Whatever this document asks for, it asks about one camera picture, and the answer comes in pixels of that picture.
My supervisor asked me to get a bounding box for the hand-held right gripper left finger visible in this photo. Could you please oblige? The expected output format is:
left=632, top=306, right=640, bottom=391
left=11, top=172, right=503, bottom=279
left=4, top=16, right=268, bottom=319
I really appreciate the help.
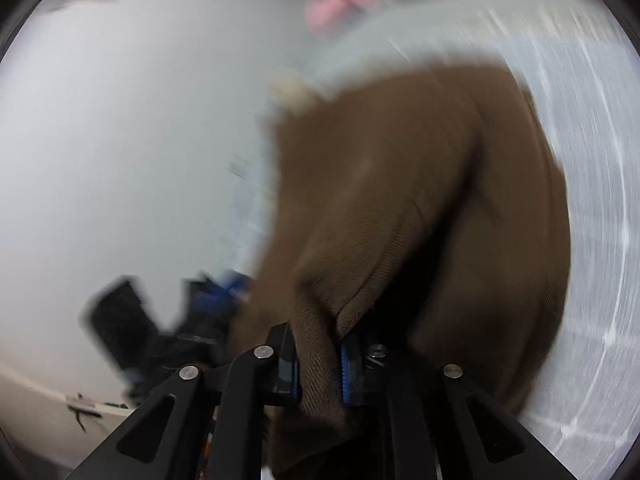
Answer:
left=65, top=322, right=303, bottom=480

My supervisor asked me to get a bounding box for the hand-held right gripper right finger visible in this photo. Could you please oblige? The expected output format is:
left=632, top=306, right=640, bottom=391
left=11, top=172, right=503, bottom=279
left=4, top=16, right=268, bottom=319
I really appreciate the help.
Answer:
left=340, top=332, right=576, bottom=480

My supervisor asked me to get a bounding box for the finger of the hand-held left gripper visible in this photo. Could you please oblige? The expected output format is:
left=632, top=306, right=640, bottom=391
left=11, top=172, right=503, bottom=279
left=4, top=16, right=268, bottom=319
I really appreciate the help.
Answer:
left=190, top=270, right=253, bottom=321

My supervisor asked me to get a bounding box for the brown coat with fur collar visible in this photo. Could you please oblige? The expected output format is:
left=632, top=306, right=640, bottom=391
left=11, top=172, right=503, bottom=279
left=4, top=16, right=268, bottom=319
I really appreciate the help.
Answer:
left=227, top=62, right=573, bottom=480

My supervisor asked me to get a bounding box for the grey bed sheet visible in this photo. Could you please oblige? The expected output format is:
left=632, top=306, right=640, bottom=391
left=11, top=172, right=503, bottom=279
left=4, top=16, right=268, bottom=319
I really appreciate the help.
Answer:
left=260, top=0, right=551, bottom=126

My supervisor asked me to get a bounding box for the light blue checked blanket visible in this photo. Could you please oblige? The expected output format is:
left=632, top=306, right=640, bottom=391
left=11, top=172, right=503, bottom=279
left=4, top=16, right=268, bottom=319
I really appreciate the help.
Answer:
left=440, top=5, right=640, bottom=480

